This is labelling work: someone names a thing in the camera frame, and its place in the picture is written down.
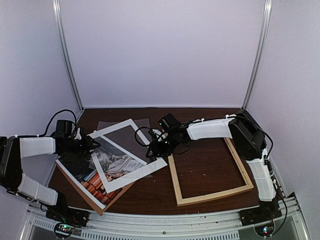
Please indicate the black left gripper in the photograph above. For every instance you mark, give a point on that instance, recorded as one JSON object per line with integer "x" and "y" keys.
{"x": 88, "y": 145}

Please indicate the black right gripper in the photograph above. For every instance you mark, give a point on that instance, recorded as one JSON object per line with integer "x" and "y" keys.
{"x": 157, "y": 150}

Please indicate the clear acrylic sheet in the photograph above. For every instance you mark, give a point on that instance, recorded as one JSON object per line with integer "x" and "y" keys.
{"x": 125, "y": 137}

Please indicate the white mat board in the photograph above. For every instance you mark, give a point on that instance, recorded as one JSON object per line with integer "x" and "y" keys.
{"x": 116, "y": 166}

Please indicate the light wooden picture frame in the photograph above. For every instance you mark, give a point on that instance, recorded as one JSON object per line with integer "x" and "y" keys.
{"x": 180, "y": 187}

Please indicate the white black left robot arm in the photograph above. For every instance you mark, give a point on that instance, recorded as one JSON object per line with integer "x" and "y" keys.
{"x": 15, "y": 148}

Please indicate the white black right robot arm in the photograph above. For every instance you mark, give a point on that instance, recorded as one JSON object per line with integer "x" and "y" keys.
{"x": 245, "y": 139}

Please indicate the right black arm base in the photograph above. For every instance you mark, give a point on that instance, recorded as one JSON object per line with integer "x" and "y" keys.
{"x": 266, "y": 211}

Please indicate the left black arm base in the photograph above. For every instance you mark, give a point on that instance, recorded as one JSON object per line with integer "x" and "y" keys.
{"x": 61, "y": 212}

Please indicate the books photo print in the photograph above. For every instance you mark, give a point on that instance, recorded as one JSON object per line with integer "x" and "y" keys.
{"x": 88, "y": 177}

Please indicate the brown backing board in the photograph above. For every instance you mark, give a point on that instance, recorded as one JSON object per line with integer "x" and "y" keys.
{"x": 99, "y": 203}

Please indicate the left round circuit board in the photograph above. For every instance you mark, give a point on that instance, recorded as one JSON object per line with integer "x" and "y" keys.
{"x": 63, "y": 230}

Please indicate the round circuit board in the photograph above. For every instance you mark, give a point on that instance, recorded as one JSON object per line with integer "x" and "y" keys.
{"x": 63, "y": 230}
{"x": 265, "y": 230}

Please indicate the right round circuit board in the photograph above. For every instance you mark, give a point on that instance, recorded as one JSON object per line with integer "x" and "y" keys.
{"x": 265, "y": 230}

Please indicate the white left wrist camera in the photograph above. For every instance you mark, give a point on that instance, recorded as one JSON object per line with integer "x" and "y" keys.
{"x": 79, "y": 133}

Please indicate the left aluminium corner post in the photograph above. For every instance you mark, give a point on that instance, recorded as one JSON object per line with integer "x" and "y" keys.
{"x": 66, "y": 57}

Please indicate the aluminium corner post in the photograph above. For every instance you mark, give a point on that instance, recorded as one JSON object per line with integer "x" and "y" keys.
{"x": 66, "y": 57}
{"x": 263, "y": 35}

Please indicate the aluminium front rail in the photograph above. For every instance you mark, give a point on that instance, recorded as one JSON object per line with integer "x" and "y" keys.
{"x": 223, "y": 225}

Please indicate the right aluminium corner post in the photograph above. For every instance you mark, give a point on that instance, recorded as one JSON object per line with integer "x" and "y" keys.
{"x": 263, "y": 35}

